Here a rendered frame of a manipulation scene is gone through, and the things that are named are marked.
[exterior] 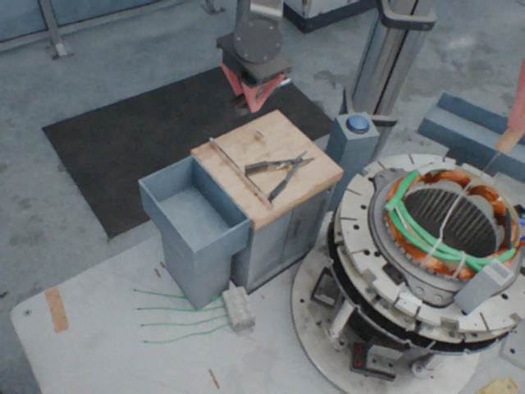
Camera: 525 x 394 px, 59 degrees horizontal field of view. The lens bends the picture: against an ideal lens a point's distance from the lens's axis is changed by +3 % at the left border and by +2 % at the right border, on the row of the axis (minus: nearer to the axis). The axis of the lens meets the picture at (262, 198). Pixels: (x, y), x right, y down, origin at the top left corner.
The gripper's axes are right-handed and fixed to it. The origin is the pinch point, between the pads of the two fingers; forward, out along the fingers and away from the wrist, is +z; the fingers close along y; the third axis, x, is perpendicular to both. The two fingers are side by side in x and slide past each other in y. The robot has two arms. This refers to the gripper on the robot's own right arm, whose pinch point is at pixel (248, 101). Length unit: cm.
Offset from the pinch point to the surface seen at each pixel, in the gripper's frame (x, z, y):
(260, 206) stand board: -4.9, 11.9, 10.9
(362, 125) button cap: 25.8, 13.9, 5.9
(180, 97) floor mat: 61, 118, -123
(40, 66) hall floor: 13, 121, -184
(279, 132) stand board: 8.8, 12.0, -0.5
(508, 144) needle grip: 12.8, -11.3, 32.2
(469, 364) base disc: 19, 38, 50
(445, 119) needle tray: 43.9, 15.7, 13.5
